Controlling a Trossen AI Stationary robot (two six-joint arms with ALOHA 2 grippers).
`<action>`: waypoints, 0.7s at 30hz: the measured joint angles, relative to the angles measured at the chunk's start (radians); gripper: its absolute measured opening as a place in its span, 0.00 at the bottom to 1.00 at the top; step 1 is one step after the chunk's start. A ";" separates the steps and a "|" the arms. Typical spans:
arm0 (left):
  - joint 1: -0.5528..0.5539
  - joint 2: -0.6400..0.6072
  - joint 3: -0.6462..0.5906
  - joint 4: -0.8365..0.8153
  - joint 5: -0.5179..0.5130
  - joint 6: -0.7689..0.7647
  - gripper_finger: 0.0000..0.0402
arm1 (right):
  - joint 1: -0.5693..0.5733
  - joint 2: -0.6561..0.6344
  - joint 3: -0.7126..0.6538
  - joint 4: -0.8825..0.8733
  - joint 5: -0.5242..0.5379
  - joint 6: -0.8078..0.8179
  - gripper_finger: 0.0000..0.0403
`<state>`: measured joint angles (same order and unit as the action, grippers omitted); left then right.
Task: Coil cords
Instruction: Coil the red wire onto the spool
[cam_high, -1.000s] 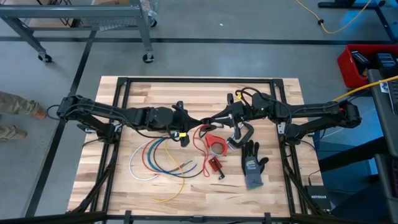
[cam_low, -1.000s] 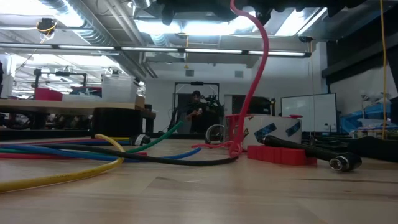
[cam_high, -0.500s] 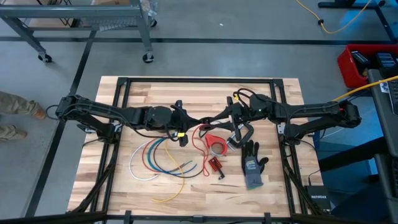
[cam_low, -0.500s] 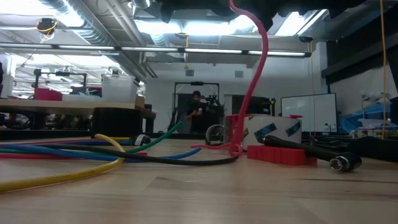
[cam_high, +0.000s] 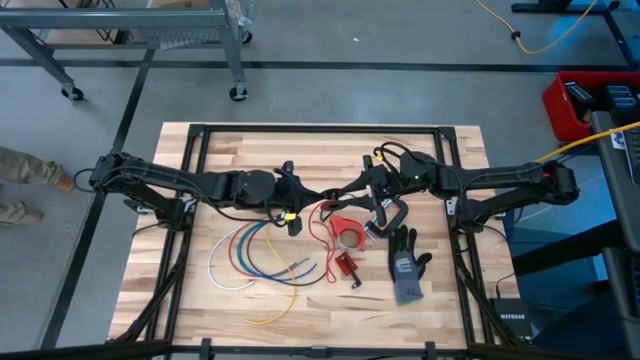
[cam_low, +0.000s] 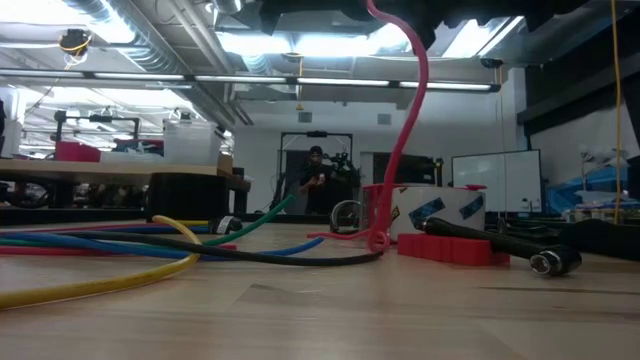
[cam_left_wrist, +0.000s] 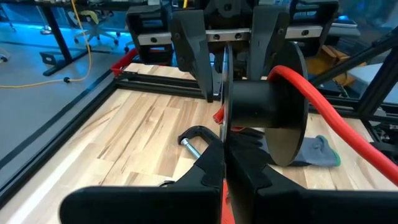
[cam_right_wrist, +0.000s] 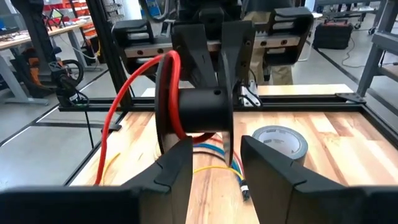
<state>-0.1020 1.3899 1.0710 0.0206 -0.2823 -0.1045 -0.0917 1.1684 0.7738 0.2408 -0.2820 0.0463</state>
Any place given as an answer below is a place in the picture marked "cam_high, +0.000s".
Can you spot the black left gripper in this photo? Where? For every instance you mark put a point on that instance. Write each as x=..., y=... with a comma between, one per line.
x=287, y=192

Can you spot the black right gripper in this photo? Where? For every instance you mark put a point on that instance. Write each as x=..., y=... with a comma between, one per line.
x=387, y=182

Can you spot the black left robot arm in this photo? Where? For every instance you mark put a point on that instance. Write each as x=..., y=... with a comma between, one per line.
x=165, y=175

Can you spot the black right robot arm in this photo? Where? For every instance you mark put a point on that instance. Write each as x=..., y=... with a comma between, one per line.
x=500, y=182

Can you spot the black-framed clear safety glasses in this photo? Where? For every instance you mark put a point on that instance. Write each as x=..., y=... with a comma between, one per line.
x=352, y=204

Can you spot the red dispenser with clear tape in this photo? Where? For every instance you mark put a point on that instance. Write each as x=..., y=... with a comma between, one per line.
x=340, y=225

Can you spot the black C-clamp with silver screw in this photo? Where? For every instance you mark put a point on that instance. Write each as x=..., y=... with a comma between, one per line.
x=400, y=217

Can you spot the red socket bit holder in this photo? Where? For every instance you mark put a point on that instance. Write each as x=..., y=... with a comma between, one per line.
x=344, y=264

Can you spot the black and grey work glove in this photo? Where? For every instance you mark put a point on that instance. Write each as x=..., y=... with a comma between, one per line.
x=406, y=270

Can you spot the red plastic bin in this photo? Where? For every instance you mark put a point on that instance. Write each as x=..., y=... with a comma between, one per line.
x=557, y=112

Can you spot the black ribbed battery pack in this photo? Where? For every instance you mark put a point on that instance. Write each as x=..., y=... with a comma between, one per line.
x=580, y=100
x=622, y=97

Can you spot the grey metal cart on castors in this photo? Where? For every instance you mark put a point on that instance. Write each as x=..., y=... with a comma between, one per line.
x=125, y=19

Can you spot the black desk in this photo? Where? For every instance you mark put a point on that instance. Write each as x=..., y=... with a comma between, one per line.
x=625, y=210

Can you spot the black stand base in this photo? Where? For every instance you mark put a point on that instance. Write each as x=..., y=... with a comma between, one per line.
x=560, y=7

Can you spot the person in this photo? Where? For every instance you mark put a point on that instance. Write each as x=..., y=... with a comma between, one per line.
x=25, y=167

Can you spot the black Netgear network switch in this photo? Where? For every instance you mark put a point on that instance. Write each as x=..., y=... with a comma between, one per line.
x=512, y=320

